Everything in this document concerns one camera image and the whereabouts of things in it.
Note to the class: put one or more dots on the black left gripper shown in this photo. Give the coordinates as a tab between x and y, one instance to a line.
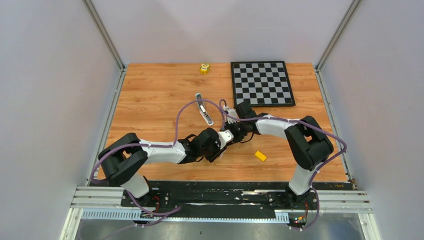
217	153

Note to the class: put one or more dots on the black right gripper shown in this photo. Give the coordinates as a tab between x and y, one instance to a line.
229	126

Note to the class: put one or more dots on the black grey chessboard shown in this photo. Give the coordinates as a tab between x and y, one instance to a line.
261	83

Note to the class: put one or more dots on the aluminium rail base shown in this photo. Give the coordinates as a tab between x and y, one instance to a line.
105	202

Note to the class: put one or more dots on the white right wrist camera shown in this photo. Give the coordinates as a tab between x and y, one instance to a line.
230	114

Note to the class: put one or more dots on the small yellow toy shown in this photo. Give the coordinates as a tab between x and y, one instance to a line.
204	68

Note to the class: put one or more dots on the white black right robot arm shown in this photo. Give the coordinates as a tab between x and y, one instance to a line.
308	143

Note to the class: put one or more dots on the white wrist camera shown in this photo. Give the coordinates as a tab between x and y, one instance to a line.
230	114
225	137

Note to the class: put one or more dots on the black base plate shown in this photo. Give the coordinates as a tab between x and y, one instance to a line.
168	194

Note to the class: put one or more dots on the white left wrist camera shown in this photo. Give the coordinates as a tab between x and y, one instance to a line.
225	137

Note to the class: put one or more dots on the yellow rectangular block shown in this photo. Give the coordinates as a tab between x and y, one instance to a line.
260	156

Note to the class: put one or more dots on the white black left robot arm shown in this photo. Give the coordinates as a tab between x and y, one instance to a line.
122	160

